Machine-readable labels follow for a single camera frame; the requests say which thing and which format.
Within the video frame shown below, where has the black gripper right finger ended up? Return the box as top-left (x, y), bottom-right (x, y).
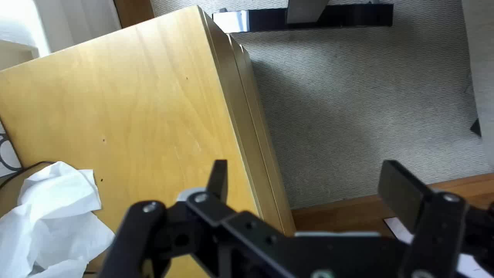
top-left (377, 159), bottom-right (494, 278)

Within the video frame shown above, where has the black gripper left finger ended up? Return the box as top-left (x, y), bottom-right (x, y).
top-left (97, 158), bottom-right (295, 278)

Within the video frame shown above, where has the white paper sheet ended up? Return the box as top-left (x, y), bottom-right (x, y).
top-left (383, 215), bottom-right (415, 246)

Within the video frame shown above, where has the white crumpled plastic bag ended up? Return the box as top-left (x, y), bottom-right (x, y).
top-left (0, 159), bottom-right (116, 278)

